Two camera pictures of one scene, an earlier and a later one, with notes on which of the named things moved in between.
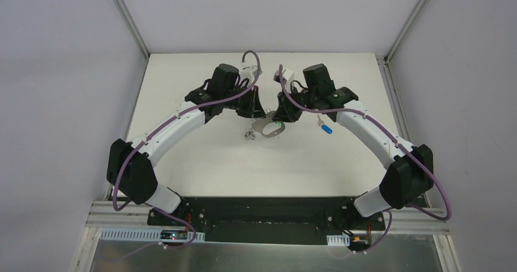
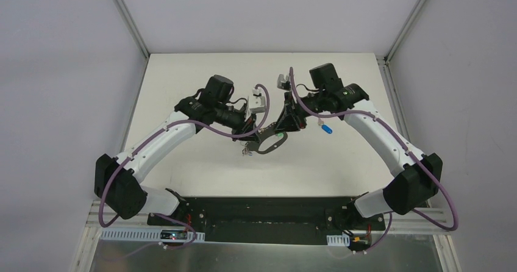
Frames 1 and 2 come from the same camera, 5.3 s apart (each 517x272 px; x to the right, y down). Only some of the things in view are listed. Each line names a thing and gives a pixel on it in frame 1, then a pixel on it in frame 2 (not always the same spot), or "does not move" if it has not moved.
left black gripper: (253, 103) → (248, 124)
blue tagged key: (320, 122) does not move
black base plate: (266, 219) does not move
